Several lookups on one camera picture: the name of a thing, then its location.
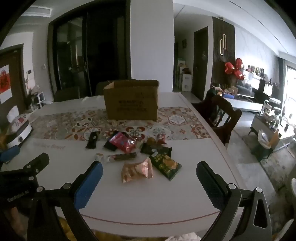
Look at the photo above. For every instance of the red balloons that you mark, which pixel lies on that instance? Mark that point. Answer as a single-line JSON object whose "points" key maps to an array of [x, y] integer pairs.
{"points": [[234, 67]]}

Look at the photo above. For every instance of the patterned table runner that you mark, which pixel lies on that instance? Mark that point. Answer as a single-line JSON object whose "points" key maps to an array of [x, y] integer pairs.
{"points": [[62, 126]]}

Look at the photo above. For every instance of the dark upholstered chair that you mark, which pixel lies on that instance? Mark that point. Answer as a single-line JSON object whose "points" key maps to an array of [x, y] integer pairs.
{"points": [[100, 87], [67, 93]]}

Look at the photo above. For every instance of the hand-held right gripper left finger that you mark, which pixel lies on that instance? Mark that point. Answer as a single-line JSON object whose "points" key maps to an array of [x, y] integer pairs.
{"points": [[90, 182]]}

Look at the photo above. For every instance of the dark wooden chair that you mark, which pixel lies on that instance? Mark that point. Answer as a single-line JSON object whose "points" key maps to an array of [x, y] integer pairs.
{"points": [[219, 115]]}

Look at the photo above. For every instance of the gold candy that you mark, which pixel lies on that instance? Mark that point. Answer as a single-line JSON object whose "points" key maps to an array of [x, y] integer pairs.
{"points": [[151, 140]]}

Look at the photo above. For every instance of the white paper with red print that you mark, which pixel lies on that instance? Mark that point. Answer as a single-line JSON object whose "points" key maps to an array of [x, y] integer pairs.
{"points": [[5, 83]]}

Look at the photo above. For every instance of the dark packet with white label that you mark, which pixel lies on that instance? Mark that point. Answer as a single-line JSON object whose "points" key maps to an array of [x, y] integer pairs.
{"points": [[156, 150]]}

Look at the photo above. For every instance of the red snack packet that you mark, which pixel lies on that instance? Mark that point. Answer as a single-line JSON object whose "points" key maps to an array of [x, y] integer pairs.
{"points": [[122, 142]]}

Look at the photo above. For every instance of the cluttered coffee table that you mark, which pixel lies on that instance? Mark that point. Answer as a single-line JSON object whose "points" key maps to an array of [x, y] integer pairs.
{"points": [[268, 134]]}

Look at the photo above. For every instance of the small black snack packet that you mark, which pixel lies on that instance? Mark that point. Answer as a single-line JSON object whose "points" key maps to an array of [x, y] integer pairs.
{"points": [[92, 140]]}

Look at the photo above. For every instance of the dark wooden door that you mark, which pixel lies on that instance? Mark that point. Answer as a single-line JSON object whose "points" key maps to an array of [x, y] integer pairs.
{"points": [[200, 64]]}

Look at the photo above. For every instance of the dark brown snack bar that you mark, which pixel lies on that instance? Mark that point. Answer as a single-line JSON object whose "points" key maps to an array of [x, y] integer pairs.
{"points": [[123, 157]]}

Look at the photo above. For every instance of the green and yellow snack packet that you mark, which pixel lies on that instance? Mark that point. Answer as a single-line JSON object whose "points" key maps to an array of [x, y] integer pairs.
{"points": [[165, 166]]}

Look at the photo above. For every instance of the dark glass sliding doors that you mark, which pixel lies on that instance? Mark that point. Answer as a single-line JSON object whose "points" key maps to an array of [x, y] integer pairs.
{"points": [[92, 51]]}

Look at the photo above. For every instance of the brown cardboard box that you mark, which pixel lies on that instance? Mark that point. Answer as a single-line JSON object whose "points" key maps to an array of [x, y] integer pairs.
{"points": [[131, 102]]}

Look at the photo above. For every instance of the white box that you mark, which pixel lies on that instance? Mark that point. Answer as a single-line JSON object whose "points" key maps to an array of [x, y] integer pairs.
{"points": [[186, 83]]}

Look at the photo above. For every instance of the small white candy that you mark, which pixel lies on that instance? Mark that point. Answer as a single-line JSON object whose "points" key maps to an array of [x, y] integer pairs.
{"points": [[99, 157]]}

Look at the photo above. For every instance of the white round appliance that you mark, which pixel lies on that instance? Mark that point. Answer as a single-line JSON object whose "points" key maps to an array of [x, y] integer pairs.
{"points": [[19, 132]]}

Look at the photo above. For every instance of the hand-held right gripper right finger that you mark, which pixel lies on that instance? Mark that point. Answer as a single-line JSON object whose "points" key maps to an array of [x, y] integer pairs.
{"points": [[209, 185]]}

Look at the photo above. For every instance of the white low bench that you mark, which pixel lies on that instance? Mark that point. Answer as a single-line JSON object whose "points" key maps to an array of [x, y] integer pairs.
{"points": [[245, 104]]}

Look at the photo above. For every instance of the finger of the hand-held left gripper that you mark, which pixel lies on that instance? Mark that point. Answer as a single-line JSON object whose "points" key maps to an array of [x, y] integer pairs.
{"points": [[34, 164], [10, 154]]}

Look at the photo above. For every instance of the red candy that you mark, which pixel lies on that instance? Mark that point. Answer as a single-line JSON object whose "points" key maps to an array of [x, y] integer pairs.
{"points": [[161, 138]]}

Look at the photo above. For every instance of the pink snack packet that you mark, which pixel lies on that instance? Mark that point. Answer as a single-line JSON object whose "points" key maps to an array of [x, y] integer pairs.
{"points": [[137, 172]]}

